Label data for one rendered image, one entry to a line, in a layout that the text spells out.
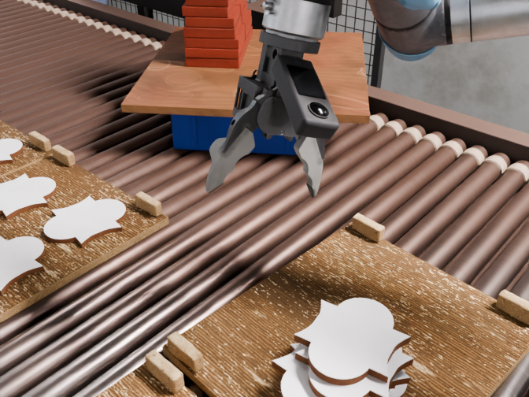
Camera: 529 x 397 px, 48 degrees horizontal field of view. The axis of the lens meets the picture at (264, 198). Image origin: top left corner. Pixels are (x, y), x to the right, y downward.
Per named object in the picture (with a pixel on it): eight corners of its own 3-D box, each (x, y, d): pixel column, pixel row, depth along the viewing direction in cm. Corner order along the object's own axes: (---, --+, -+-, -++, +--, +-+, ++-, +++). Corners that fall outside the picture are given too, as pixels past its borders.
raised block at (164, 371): (186, 387, 75) (184, 372, 73) (175, 396, 74) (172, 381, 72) (157, 361, 79) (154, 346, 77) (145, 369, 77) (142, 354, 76)
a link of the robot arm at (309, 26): (342, 9, 68) (279, -5, 64) (333, 49, 69) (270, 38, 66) (312, 1, 74) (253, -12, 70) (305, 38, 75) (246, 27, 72)
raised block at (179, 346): (205, 367, 78) (204, 353, 76) (194, 375, 77) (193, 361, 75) (177, 343, 81) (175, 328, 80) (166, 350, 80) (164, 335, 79)
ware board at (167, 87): (361, 39, 158) (361, 32, 157) (369, 124, 117) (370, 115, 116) (176, 33, 163) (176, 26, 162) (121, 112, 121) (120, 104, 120)
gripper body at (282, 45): (281, 124, 81) (301, 35, 76) (309, 145, 73) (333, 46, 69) (228, 120, 77) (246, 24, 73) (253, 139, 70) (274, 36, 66)
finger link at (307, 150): (315, 172, 84) (293, 118, 79) (335, 188, 79) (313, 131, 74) (297, 184, 83) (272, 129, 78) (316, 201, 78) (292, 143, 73)
